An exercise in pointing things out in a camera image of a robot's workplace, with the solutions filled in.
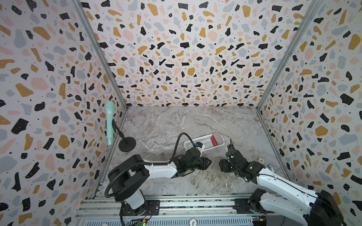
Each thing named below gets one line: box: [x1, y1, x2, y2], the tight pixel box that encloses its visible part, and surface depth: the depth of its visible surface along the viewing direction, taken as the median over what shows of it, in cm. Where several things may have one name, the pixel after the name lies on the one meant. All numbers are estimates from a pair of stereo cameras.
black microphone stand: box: [111, 118, 137, 153], surface depth 98 cm
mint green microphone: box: [105, 101, 115, 146], surface depth 76 cm
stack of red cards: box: [210, 133, 224, 147], surface depth 99 cm
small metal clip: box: [267, 162, 276, 172], surface depth 90 cm
